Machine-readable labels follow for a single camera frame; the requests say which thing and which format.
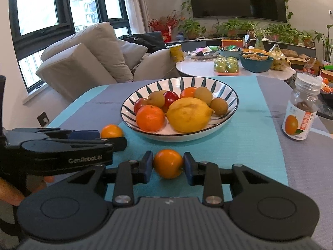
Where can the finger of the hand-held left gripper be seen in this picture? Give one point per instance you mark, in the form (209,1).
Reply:
(117,144)
(84,134)

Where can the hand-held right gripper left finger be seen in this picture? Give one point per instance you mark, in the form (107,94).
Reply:
(147,166)

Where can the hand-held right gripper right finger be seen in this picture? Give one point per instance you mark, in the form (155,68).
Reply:
(190,169)

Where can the tangerine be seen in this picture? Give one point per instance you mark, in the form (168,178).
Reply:
(111,131)
(168,163)
(188,93)
(150,118)

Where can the white bowl with dark stripes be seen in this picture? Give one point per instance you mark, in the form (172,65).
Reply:
(182,136)

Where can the small red fruit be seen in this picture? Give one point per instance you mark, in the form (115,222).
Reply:
(171,97)
(140,104)

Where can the yellow lemon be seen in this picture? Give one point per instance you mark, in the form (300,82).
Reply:
(188,114)

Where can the brown longan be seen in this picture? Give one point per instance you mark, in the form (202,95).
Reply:
(157,99)
(203,95)
(219,106)

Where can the person's left hand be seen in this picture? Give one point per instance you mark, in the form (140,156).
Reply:
(10,191)

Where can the beige sofa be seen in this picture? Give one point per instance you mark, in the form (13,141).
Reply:
(85,57)

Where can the beige pillow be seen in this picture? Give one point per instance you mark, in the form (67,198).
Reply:
(132,53)

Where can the white round coffee table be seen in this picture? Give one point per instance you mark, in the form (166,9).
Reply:
(197,67)

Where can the dark jacket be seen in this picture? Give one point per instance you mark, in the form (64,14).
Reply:
(145,41)

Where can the large black framed window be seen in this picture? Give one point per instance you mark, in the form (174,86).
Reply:
(39,37)

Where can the yellow cup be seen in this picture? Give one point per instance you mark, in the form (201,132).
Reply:
(176,53)

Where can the pack of green apples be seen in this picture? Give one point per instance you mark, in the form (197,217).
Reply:
(226,65)

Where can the glass snack tray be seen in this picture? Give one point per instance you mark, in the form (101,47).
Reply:
(204,54)

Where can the narrow black framed window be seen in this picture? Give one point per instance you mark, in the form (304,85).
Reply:
(111,20)

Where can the clear jar with orange label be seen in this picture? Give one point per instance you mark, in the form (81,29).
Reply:
(299,125)

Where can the teal snack basket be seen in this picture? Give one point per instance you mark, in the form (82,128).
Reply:
(230,53)

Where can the blue bowl of longans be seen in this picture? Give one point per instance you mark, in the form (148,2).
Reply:
(256,65)

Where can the dark television cabinet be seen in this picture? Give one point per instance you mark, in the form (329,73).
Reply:
(203,43)

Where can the red flowering plant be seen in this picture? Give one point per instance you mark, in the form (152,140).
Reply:
(162,24)

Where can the row of green potted plants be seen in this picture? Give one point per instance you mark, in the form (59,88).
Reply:
(192,28)

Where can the beige curtain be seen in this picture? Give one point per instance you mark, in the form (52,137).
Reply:
(134,5)

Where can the bunch of bananas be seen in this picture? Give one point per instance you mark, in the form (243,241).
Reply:
(279,60)

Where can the glass vase with green plant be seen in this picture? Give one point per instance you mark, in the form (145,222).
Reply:
(258,40)

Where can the brown cardboard boxes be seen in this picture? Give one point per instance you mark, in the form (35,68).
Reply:
(299,58)

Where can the small orange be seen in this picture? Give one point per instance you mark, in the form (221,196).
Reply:
(325,82)

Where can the green and orange box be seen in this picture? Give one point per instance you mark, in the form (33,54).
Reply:
(326,73)

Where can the tall leafy plant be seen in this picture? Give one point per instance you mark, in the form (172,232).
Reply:
(326,41)

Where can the black wall socket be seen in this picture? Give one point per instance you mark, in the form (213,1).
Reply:
(43,119)

